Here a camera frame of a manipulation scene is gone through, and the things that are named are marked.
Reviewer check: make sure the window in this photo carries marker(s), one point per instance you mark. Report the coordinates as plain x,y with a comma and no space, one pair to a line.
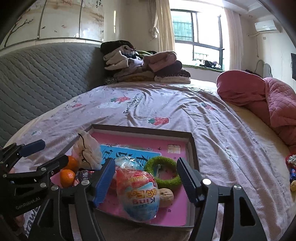
205,27

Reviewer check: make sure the red and white small toy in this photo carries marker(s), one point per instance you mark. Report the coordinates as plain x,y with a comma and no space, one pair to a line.
291,160

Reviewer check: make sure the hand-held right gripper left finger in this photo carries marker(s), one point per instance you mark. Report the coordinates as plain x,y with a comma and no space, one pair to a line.
105,183

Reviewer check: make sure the white chair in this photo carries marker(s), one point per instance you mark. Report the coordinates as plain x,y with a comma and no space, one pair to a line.
266,68

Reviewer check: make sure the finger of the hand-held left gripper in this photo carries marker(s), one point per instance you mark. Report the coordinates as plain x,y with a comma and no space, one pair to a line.
32,146
54,165

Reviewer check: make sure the plastic-wrapped toy egg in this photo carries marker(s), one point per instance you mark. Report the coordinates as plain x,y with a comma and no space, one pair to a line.
138,199
129,162

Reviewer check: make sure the painted wall panel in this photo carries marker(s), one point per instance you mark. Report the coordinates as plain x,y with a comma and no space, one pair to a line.
57,20

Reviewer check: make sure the dark clothes on windowsill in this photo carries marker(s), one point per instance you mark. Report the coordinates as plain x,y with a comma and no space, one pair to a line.
212,64

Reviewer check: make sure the pink and blue book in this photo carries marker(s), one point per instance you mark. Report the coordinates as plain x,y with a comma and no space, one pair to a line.
138,141

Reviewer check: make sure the white air conditioner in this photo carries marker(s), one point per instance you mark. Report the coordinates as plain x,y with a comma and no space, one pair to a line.
266,26

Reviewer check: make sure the cream sheer scrunchie black trim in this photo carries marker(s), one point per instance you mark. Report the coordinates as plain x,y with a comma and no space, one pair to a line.
89,148

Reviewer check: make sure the small figure toy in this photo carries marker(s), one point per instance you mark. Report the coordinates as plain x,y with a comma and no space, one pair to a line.
293,183

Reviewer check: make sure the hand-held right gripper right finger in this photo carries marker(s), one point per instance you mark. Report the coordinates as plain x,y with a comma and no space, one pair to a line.
188,183

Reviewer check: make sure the grey shallow cardboard box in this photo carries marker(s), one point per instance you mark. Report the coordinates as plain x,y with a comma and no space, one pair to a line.
143,129

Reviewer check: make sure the mandarin orange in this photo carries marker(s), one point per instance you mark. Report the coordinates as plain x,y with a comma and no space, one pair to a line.
67,178
72,163

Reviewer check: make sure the cream curtain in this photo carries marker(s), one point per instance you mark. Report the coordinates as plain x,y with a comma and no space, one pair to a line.
164,23
232,39

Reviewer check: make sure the grey quilted headboard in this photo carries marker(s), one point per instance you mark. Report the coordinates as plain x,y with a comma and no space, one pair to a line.
46,76

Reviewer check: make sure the pink quilted blanket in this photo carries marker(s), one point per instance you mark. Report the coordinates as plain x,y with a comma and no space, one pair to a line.
242,90

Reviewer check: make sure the black television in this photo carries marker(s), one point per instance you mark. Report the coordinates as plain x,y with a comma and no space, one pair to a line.
293,67

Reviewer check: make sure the pile of folded clothes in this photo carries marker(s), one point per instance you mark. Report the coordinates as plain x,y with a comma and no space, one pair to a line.
150,62

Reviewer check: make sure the walnut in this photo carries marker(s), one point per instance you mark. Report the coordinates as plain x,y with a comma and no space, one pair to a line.
166,197

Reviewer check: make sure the strawberry print bed sheet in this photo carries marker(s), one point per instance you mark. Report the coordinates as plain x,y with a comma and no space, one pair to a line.
208,139

